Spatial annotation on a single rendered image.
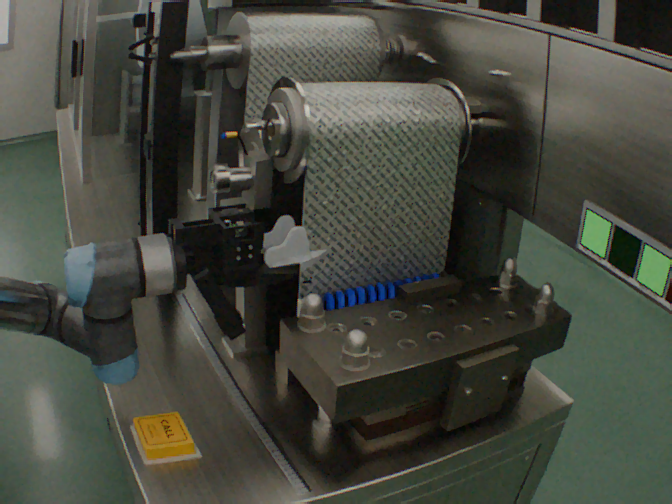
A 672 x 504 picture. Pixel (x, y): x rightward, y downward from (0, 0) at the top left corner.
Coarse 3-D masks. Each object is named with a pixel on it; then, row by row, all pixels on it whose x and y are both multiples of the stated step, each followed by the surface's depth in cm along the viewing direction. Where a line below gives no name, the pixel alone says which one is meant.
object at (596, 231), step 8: (592, 216) 79; (592, 224) 79; (600, 224) 78; (608, 224) 76; (584, 232) 81; (592, 232) 79; (600, 232) 78; (608, 232) 77; (584, 240) 81; (592, 240) 80; (600, 240) 78; (592, 248) 80; (600, 248) 78
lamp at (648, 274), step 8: (648, 248) 70; (648, 256) 70; (656, 256) 69; (664, 256) 67; (648, 264) 70; (656, 264) 69; (664, 264) 67; (640, 272) 72; (648, 272) 70; (656, 272) 69; (664, 272) 68; (640, 280) 72; (648, 280) 70; (656, 280) 69; (664, 280) 68; (656, 288) 69
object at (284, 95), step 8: (280, 88) 84; (272, 96) 87; (280, 96) 84; (288, 96) 82; (288, 104) 82; (296, 104) 81; (456, 104) 92; (288, 112) 83; (296, 112) 81; (296, 120) 81; (296, 128) 81; (296, 136) 81; (296, 144) 82; (288, 152) 84; (296, 152) 82; (280, 160) 87; (288, 160) 84; (296, 160) 84; (280, 168) 87; (288, 168) 85
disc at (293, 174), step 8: (280, 80) 86; (288, 80) 83; (272, 88) 88; (288, 88) 84; (296, 88) 81; (296, 96) 82; (304, 96) 80; (304, 104) 80; (304, 112) 80; (304, 120) 80; (304, 128) 81; (304, 136) 81; (304, 144) 81; (304, 152) 82; (304, 160) 82; (296, 168) 84; (304, 168) 83; (280, 176) 89; (288, 176) 87; (296, 176) 85
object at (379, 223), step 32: (320, 192) 85; (352, 192) 88; (384, 192) 90; (416, 192) 92; (448, 192) 95; (320, 224) 87; (352, 224) 90; (384, 224) 92; (416, 224) 95; (448, 224) 97; (352, 256) 92; (384, 256) 94; (416, 256) 97; (320, 288) 91; (352, 288) 94
